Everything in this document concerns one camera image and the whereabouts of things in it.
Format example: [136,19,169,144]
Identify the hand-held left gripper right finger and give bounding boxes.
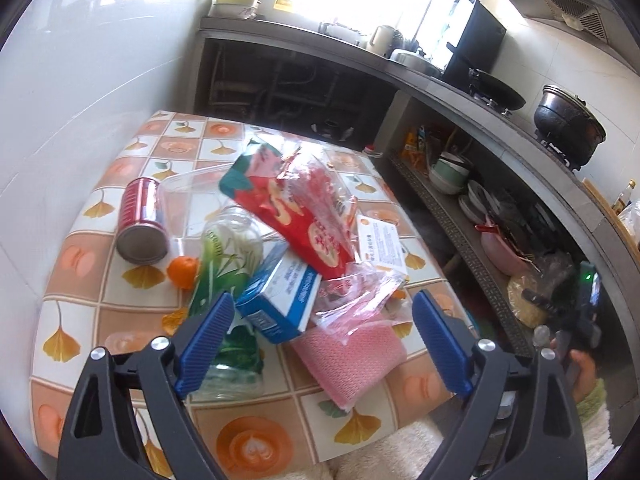
[411,289,587,480]

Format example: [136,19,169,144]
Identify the clear bottle with green label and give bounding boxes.
[187,205,266,401]

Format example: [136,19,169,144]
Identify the person's right forearm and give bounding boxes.
[574,379,628,480]

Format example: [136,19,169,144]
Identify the white fleece pants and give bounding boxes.
[320,420,451,480]

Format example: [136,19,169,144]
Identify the tangerine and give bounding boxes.
[166,256,200,291]

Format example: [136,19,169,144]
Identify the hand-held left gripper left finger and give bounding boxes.
[56,291,236,480]

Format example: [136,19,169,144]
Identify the pink cloth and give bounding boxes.
[291,320,408,408]

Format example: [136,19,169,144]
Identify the blue toothpaste box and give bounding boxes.
[234,247,323,345]

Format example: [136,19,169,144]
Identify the cream kettle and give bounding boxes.
[367,25,398,58]

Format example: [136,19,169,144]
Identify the bag of yellow noodles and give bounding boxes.
[507,272,551,326]

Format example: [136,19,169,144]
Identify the pink basin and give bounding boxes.
[480,220,533,276]

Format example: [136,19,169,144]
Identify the black cabinet appliance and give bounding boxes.
[442,0,507,93]

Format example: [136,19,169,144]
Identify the steel basin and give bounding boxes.
[390,49,436,73]

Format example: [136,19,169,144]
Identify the stack of green white bowls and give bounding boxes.
[429,152,473,196]

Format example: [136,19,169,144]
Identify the perforated metal shelf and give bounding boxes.
[387,152,536,356]

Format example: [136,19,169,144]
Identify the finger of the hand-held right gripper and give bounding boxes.
[521,287,559,314]

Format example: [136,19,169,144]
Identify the stack of plates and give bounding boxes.
[457,180,496,223]

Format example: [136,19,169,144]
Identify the black wok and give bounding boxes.
[467,69,526,111]

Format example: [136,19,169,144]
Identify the yellow enamel basin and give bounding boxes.
[212,0,263,20]

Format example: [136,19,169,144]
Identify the person's right hand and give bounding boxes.
[569,349,599,404]

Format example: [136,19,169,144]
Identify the grey concrete counter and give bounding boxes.
[200,15,640,311]

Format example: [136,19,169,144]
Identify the clear plastic container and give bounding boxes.
[159,167,281,256]

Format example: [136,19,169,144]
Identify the tangerine peel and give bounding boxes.
[161,307,190,336]

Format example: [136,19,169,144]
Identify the clear plastic wrapper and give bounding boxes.
[311,260,408,336]

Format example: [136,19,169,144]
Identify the red snack bag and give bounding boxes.
[219,141,358,281]

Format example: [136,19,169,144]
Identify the white packet with orange label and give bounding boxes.
[356,214,408,276]

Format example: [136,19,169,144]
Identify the red drink can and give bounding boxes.
[116,177,170,264]

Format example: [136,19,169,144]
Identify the clear plastic bag red print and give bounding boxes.
[272,150,361,261]

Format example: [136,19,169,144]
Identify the black cooking pot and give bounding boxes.
[532,85,607,166]

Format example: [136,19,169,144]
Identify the orange snack packets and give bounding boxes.
[400,127,436,161]

